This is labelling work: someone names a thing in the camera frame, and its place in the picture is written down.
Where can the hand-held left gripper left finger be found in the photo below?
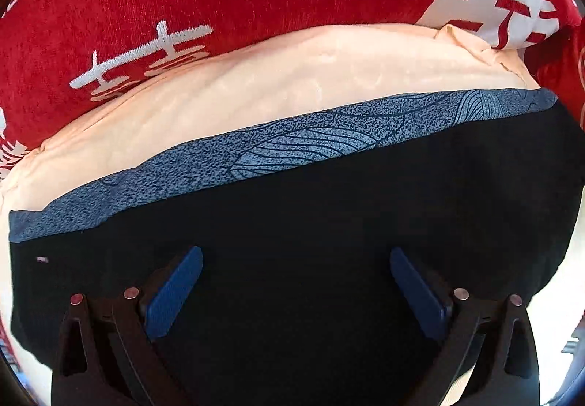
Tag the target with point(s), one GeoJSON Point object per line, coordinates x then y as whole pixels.
{"type": "Point", "coordinates": [176, 291]}

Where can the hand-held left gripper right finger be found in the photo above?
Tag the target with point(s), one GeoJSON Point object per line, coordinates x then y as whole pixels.
{"type": "Point", "coordinates": [416, 296]}

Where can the black pants with blue waistband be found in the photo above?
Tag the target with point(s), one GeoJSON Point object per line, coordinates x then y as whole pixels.
{"type": "Point", "coordinates": [292, 205]}

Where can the peach patterned towel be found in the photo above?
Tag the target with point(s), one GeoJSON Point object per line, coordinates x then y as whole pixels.
{"type": "Point", "coordinates": [274, 81]}

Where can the red embroidered pillow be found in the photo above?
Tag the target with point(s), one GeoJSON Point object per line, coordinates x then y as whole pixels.
{"type": "Point", "coordinates": [566, 72]}

